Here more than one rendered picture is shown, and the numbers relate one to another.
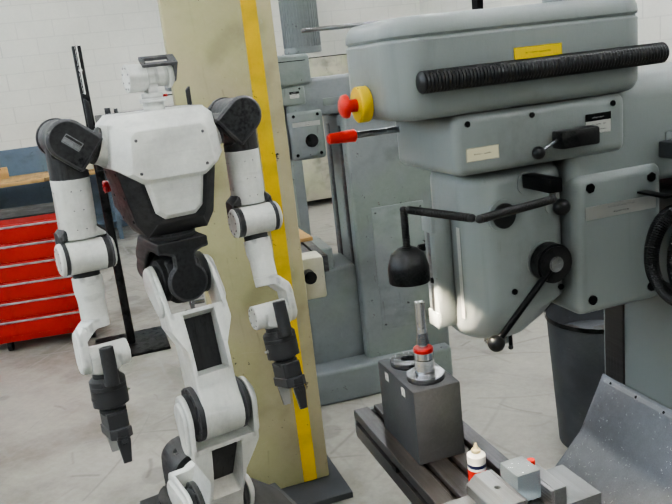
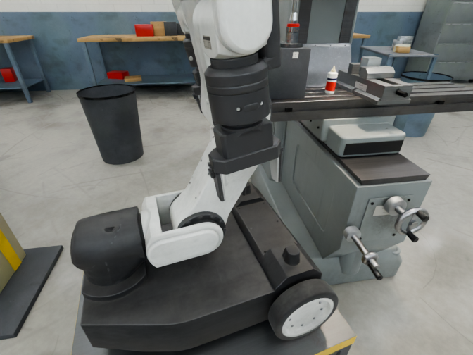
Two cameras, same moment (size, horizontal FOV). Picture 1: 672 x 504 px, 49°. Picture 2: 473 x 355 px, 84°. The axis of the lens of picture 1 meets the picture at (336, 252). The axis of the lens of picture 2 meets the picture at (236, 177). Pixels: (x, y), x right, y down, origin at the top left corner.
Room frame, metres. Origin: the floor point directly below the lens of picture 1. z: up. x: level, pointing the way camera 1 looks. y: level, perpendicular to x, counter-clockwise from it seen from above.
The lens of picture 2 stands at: (1.66, 0.98, 1.21)
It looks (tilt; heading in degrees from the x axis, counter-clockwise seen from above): 32 degrees down; 279
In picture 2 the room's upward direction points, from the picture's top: straight up
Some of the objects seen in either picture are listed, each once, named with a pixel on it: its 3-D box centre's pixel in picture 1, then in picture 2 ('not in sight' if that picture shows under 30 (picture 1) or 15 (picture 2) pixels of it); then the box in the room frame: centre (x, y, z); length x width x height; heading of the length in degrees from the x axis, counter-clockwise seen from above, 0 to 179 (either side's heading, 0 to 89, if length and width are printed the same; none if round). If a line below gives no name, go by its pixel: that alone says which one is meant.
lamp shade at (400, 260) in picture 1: (408, 263); not in sight; (1.24, -0.12, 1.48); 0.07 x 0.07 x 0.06
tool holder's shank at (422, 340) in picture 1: (421, 324); (295, 5); (1.63, -0.18, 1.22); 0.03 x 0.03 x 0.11
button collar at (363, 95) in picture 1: (361, 104); not in sight; (1.27, -0.07, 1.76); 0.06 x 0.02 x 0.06; 18
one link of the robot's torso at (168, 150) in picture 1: (156, 162); not in sight; (1.90, 0.43, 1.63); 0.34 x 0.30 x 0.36; 119
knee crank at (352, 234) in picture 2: not in sight; (363, 249); (1.31, 0.26, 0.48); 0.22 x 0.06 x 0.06; 108
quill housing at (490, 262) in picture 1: (493, 246); not in sight; (1.34, -0.29, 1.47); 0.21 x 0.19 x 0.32; 18
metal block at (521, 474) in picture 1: (520, 479); (369, 65); (1.28, -0.31, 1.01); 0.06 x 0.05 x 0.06; 19
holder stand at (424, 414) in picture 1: (419, 402); (276, 70); (1.68, -0.16, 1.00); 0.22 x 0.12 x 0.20; 17
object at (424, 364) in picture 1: (424, 361); (292, 34); (1.63, -0.18, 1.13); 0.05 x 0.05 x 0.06
